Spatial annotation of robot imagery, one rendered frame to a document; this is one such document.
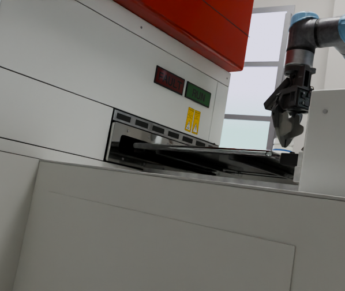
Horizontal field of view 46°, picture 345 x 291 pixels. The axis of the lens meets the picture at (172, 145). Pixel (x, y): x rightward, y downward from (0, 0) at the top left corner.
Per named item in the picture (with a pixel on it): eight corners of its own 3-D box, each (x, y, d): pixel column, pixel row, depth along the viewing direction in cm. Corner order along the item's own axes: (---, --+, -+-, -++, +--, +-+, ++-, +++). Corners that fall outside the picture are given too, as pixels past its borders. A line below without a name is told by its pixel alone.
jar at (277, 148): (266, 163, 145) (270, 137, 146) (276, 166, 150) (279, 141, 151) (285, 164, 140) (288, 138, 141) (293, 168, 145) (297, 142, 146)
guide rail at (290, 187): (141, 179, 101) (143, 167, 101) (146, 180, 103) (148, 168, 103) (347, 208, 68) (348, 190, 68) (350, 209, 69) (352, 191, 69)
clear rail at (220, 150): (131, 147, 97) (132, 141, 97) (135, 148, 98) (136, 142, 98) (270, 157, 72) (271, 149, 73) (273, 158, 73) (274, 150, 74)
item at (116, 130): (103, 160, 96) (111, 121, 97) (210, 185, 128) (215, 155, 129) (108, 160, 95) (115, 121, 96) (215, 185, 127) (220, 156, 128)
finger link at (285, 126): (285, 144, 102) (290, 108, 103) (271, 145, 107) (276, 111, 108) (295, 146, 103) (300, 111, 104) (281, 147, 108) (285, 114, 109)
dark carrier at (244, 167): (139, 146, 98) (139, 144, 98) (219, 170, 123) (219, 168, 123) (266, 155, 75) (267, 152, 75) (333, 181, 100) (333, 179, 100)
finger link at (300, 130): (295, 146, 103) (300, 111, 104) (281, 147, 108) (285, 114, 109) (305, 149, 104) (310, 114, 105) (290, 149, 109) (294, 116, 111)
